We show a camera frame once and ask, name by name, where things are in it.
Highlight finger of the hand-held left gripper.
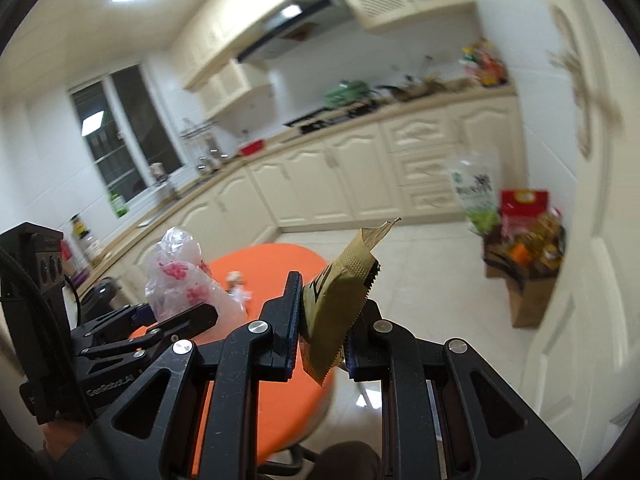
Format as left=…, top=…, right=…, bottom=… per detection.
left=72, top=304, right=157, bottom=346
left=77, top=302, right=219, bottom=361

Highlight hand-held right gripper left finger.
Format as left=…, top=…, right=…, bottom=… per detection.
left=50, top=271, right=306, bottom=480

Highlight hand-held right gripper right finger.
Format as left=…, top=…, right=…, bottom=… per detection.
left=345, top=299, right=583, bottom=480

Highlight tan snack wrapper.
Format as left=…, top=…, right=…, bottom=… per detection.
left=299, top=217, right=402, bottom=387

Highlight clear red-printed plastic bag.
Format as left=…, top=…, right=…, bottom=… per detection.
left=145, top=227, right=248, bottom=321

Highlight white tissue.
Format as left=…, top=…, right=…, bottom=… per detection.
left=227, top=271, right=251, bottom=306

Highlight person's left hand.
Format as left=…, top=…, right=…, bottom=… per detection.
left=42, top=412, right=98, bottom=463

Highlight orange round table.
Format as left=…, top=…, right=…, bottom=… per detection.
left=130, top=243, right=346, bottom=466

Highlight glass jar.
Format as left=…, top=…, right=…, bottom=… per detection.
left=70, top=215, right=101, bottom=266

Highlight person's leg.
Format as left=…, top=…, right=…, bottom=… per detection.
left=317, top=441, right=383, bottom=480

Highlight cream lower kitchen cabinets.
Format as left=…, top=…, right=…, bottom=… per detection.
left=80, top=95, right=521, bottom=311

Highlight hanging utensil rack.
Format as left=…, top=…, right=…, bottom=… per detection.
left=180, top=120, right=221, bottom=171

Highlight kitchen window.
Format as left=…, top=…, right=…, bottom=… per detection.
left=67, top=64, right=183, bottom=206

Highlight cardboard box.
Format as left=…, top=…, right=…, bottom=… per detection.
left=482, top=225, right=568, bottom=328

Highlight white and green rice bag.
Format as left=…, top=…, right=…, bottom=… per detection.
left=447, top=155, right=503, bottom=233

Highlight black gas stove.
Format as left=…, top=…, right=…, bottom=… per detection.
left=284, top=102, right=378, bottom=133

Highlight red food bag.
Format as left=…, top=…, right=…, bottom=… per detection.
left=500, top=189, right=550, bottom=256

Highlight cream lattice corner cabinet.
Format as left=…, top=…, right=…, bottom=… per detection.
left=197, top=60, right=276, bottom=118

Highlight green electric cooking pot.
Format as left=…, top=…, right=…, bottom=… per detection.
left=324, top=80, right=373, bottom=108

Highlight frying pan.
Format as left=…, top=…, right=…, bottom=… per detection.
left=377, top=82, right=436, bottom=101

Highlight cream door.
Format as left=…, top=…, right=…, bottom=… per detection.
left=520, top=0, right=640, bottom=441

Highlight steel range hood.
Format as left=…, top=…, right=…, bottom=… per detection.
left=236, top=0, right=353, bottom=63

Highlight cream upper cabinet row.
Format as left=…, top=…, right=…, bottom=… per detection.
left=170, top=0, right=341, bottom=91

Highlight group of condiment bottles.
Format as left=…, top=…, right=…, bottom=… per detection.
left=460, top=40, right=508, bottom=88

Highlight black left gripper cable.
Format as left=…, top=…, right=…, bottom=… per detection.
left=0, top=250, right=83, bottom=328

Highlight metal door handle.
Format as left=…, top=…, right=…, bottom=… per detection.
left=547, top=5, right=621, bottom=161

